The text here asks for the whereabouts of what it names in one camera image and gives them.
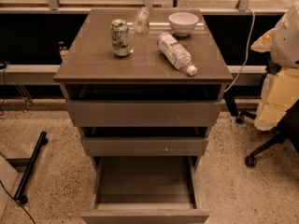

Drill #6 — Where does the grey middle drawer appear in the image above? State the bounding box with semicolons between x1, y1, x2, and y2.
81;127;208;156

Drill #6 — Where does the black office chair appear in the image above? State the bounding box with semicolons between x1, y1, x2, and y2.
223;59;299;168

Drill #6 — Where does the black floor cable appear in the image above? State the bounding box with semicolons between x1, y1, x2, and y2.
0;179;37;224

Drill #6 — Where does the grey drawer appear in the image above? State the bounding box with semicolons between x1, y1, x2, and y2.
66;84;221;127
81;127;208;156
81;156;209;224

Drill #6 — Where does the white cable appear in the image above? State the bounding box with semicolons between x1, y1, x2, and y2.
223;8;256;93

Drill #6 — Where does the white bowl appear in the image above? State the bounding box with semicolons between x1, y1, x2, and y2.
168;12;199;36

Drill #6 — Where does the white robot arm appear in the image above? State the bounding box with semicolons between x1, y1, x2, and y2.
250;1;299;131

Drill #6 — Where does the grey drawer cabinet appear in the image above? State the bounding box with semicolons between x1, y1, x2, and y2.
53;8;234;173

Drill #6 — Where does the grey window ledge rail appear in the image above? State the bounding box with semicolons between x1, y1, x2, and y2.
0;64;266;86

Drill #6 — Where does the white labelled water bottle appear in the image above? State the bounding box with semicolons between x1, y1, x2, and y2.
157;33;197;77

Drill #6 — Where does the grey top drawer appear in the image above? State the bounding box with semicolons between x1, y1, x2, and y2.
66;84;221;127

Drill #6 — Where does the grey bottom drawer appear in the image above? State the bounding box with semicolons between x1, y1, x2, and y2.
81;156;209;224

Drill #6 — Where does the green soda can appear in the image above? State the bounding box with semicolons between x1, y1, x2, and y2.
110;19;130;57

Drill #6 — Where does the black metal stand leg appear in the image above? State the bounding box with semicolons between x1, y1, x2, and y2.
14;132;48;204

